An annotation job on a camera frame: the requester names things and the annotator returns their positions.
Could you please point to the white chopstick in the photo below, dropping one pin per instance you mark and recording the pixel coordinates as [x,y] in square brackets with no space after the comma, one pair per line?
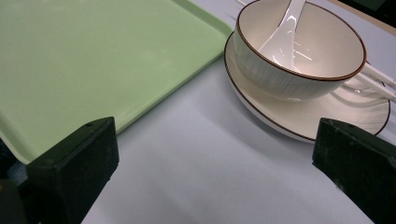
[375,87]
[378,74]

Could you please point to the light green tray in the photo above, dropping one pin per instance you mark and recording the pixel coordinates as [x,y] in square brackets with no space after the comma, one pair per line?
[93,62]

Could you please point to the white ceramic spoon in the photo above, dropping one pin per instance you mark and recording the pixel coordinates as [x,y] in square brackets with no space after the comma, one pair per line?
[281,40]

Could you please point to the white plate with brown rim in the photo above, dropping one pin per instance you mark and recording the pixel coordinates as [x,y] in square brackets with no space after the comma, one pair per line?
[311,115]

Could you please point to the white bowl with brown rim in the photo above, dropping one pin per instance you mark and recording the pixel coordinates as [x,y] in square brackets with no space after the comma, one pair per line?
[311,40]

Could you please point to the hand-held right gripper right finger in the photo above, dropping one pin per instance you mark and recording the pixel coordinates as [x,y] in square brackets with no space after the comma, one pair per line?
[358,161]

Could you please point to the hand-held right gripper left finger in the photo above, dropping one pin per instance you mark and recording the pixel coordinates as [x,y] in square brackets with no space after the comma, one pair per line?
[71,168]

